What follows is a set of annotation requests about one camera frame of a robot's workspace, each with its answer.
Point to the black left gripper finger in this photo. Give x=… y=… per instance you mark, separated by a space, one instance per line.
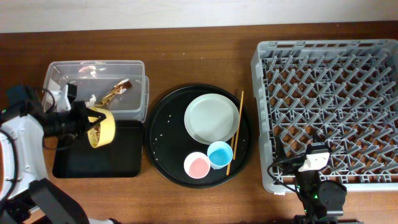
x=93 y=113
x=95 y=126

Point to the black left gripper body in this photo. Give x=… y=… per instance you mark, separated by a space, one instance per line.
x=73 y=122

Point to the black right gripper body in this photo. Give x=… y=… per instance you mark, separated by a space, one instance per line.
x=292 y=168

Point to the white tissue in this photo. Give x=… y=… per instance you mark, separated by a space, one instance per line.
x=91 y=102

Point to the yellow bowl with food scraps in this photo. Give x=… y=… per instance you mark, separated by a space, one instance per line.
x=102 y=133

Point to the brown gold coffee wrapper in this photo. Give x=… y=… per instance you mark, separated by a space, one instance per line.
x=118 y=89

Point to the short wooden chopstick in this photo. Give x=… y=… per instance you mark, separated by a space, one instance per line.
x=231 y=155

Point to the blue cup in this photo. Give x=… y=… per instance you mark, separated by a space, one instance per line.
x=218 y=154

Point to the long wooden chopstick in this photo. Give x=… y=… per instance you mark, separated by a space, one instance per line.
x=239 y=122

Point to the pale green plate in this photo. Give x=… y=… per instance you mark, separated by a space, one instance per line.
x=210 y=118

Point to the pink cup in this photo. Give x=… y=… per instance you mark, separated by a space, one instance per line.
x=196 y=165

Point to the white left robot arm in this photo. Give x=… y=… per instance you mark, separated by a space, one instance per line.
x=26 y=186

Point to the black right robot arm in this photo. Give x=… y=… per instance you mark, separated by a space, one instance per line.
x=322 y=200

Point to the grey dishwasher rack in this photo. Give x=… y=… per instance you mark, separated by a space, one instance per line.
x=344 y=91

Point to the black rectangular tray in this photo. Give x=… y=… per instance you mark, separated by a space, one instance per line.
x=75 y=158

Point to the clear plastic bin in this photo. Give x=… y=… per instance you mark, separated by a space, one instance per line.
x=98 y=77

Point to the round black serving tray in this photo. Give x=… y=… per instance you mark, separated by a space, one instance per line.
x=168 y=142

